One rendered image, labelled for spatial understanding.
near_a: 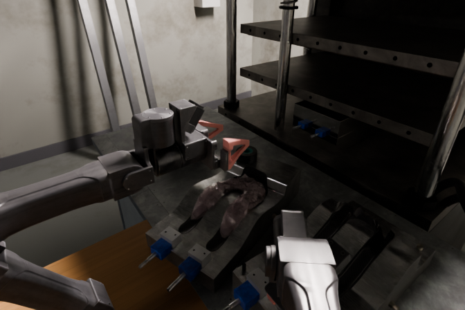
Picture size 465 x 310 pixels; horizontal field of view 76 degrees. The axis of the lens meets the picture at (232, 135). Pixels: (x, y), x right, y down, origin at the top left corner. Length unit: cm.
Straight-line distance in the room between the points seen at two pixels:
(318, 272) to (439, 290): 66
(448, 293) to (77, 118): 302
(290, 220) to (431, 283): 60
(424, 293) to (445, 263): 14
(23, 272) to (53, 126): 269
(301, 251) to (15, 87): 291
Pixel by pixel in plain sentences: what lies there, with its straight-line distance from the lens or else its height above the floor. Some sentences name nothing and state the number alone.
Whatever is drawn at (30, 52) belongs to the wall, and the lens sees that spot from 306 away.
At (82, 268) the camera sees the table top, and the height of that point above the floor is 80.
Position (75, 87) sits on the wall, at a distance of 318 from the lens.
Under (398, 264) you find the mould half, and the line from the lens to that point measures 85.
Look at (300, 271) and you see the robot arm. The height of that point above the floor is 122.
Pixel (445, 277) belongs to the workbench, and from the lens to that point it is 106.
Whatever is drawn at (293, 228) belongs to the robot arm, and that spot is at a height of 117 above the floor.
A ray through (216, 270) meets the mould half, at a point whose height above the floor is 86.
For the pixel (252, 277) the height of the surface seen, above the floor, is 92.
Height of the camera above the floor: 152
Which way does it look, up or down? 28 degrees down
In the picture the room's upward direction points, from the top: straight up
